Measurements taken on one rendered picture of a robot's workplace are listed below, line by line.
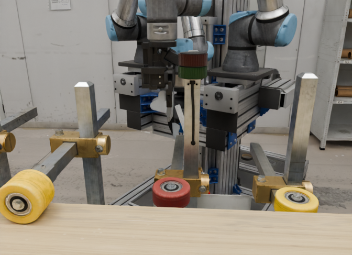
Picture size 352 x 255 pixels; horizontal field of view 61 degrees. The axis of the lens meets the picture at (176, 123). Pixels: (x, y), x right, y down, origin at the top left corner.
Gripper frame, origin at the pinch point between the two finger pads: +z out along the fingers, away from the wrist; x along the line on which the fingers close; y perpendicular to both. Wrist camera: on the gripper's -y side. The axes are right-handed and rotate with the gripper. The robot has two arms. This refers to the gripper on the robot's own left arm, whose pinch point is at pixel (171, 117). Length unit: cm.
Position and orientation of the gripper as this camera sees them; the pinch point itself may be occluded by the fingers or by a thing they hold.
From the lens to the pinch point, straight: 81.4
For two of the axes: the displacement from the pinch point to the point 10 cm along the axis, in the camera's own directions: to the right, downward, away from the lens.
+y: -10.0, -0.2, 0.6
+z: 0.0, 9.5, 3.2
